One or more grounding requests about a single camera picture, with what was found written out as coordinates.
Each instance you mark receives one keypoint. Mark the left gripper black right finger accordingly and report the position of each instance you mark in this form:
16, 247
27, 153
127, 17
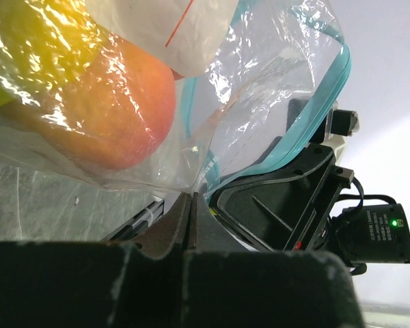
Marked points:
225, 285

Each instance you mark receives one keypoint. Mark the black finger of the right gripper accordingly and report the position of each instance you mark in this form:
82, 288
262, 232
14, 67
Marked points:
277, 210

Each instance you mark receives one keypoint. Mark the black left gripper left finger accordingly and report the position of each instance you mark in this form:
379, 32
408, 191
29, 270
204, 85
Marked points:
133, 283

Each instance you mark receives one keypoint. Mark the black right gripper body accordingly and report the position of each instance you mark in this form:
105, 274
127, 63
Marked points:
331, 212

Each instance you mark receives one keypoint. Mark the clear zip top bag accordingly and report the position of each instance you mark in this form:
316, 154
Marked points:
259, 77

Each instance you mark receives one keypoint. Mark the orange peach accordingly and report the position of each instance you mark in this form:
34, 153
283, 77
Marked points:
115, 115

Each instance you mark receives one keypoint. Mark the yellow banana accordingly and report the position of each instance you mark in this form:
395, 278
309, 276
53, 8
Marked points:
44, 45

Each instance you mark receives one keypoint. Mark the red chili pepper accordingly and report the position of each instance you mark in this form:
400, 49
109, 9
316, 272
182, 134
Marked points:
176, 75

